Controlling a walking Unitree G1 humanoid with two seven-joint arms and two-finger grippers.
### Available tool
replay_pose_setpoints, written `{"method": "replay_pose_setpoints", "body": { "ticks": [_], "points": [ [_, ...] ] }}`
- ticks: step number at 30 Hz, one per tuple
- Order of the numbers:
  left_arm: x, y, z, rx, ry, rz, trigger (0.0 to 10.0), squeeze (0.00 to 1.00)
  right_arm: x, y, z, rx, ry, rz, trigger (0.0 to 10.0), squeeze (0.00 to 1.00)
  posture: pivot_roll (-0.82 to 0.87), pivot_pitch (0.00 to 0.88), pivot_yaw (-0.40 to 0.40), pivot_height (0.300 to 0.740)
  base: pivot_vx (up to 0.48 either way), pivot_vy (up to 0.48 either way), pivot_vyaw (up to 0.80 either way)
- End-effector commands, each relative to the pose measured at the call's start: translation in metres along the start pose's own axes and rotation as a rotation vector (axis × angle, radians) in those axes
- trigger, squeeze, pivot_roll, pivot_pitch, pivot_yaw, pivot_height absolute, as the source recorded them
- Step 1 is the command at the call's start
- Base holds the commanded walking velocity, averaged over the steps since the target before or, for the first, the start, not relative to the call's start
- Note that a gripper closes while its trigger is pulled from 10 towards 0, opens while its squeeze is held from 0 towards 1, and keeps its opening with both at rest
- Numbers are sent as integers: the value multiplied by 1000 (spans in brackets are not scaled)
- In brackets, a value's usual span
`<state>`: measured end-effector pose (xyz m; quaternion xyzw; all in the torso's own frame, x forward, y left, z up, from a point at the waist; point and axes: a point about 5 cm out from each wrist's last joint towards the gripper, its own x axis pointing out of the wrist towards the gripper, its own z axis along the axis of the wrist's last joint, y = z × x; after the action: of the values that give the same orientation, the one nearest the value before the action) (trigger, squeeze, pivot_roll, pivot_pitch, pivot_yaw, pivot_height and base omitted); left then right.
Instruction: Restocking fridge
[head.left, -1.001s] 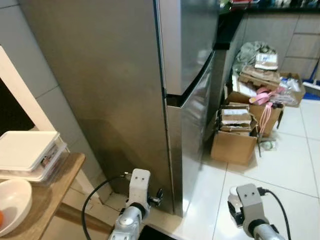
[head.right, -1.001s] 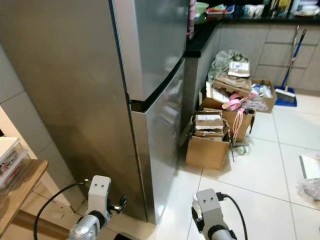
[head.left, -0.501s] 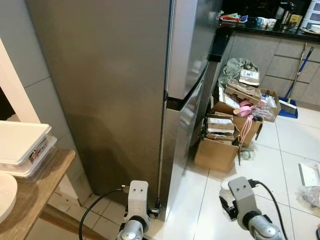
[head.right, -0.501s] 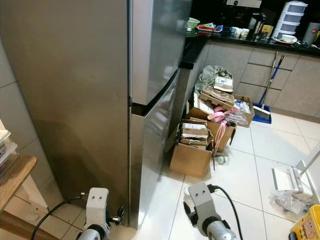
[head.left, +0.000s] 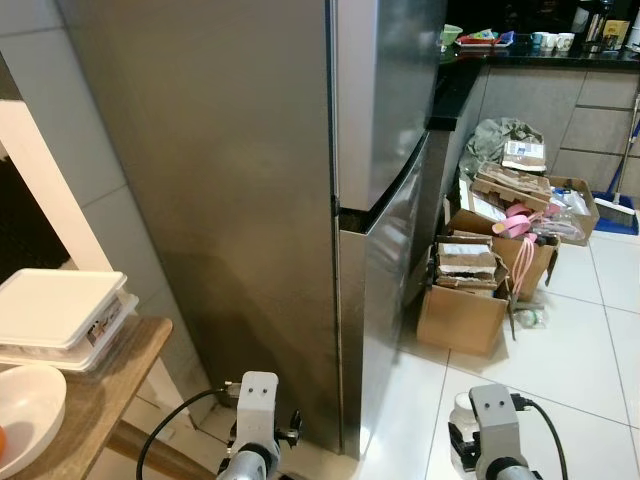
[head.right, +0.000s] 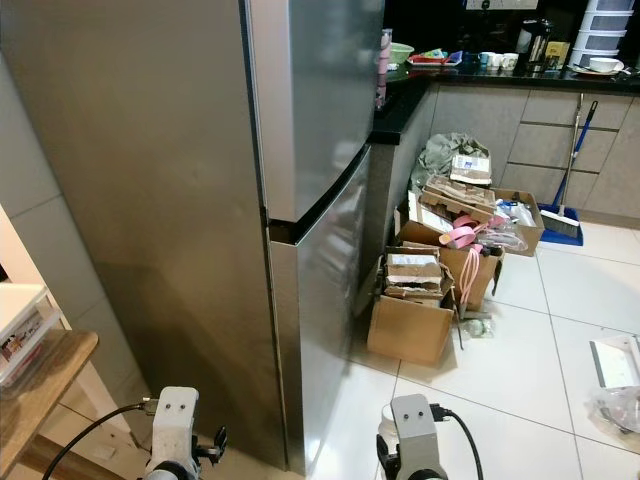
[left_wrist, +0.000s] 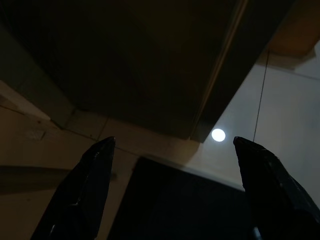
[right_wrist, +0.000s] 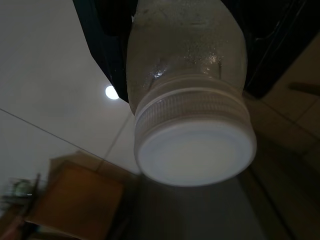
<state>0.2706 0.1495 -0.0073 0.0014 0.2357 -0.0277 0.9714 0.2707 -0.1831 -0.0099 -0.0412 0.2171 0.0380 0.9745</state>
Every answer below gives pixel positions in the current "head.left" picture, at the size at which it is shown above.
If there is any clear bottle white cap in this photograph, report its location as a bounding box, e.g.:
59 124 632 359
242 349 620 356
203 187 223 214
452 392 481 429

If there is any steel fridge body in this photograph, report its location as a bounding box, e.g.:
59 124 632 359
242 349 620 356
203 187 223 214
55 0 346 456

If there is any small plastic bottle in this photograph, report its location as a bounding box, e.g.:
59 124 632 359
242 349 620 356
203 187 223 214
512 308 546 331

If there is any flattened cardboard stack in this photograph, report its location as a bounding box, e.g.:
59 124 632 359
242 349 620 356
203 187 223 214
433 235 511 296

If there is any light wooden table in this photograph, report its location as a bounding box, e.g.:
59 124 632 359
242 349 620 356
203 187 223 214
0 316 216 480

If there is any open cardboard box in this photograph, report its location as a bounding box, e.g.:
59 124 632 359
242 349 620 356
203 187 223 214
447 208 559 301

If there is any white bowl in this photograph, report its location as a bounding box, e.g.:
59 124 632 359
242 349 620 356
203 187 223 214
0 364 68 477

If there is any cardboard box with clutter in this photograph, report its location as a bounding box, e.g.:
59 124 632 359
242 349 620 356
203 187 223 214
545 177 601 246

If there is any torn cardboard pile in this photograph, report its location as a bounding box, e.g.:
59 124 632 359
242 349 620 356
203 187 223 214
465 165 553 216

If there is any white labelled parcel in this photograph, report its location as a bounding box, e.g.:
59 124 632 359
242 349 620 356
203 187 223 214
502 140 547 173

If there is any grey green bag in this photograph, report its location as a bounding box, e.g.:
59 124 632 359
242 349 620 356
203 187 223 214
462 118 546 186

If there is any steel freezer door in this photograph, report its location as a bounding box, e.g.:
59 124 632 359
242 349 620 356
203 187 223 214
328 0 448 216

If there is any black countertop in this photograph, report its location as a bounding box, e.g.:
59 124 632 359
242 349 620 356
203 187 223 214
428 40 640 131

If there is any colourful tray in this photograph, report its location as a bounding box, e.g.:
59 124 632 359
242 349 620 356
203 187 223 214
457 30 517 48

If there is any steel thermos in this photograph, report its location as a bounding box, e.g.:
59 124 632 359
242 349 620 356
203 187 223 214
583 8 613 51

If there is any yellow box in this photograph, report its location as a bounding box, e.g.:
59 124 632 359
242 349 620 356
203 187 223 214
604 20 631 47

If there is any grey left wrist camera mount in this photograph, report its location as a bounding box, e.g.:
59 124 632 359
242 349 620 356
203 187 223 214
237 372 282 456

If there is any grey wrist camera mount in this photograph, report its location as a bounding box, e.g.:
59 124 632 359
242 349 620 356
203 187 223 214
468 384 521 466
237 372 282 456

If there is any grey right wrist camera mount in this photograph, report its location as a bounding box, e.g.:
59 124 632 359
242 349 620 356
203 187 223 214
468 384 521 466

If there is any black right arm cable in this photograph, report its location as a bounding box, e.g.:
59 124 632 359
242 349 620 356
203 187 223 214
510 395 571 480

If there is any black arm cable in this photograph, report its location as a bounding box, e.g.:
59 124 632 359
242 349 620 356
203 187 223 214
510 395 571 480
135 388 246 480

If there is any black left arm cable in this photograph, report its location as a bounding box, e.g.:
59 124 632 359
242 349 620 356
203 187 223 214
135 388 246 480

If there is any pink strap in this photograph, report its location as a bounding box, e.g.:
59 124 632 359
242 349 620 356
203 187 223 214
497 205 541 299

